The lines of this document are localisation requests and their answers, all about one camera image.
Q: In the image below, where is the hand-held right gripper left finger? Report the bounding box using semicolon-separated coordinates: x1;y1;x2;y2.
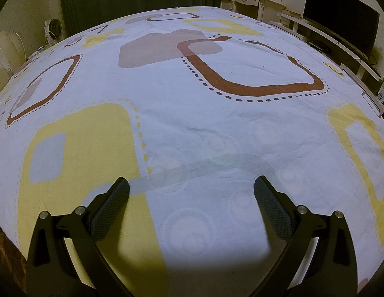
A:
26;176;131;297

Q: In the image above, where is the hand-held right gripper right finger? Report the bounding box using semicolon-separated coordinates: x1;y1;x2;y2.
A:
253;176;358;297

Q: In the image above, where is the small round white fan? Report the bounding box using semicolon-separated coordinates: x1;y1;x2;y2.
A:
43;19;61;38

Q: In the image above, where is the black television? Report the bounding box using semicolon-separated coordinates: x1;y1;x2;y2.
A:
302;0;380;61

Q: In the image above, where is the bed with patterned sheet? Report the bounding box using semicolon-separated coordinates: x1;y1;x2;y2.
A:
0;5;384;297

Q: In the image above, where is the white dressing table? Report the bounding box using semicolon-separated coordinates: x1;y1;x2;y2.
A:
219;0;287;21

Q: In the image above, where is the white television stand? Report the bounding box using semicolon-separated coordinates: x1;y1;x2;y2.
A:
269;9;384;118

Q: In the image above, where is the brown plaid sweater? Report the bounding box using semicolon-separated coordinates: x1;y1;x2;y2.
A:
0;224;27;285

